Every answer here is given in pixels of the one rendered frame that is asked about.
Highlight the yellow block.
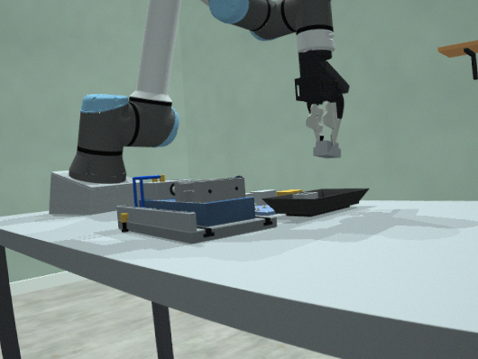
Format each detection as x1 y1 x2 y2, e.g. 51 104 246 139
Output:
276 189 302 197

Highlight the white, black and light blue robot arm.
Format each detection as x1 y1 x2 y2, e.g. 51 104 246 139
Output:
69 0 335 184

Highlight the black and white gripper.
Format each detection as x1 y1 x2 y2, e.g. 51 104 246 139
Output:
295 50 345 145

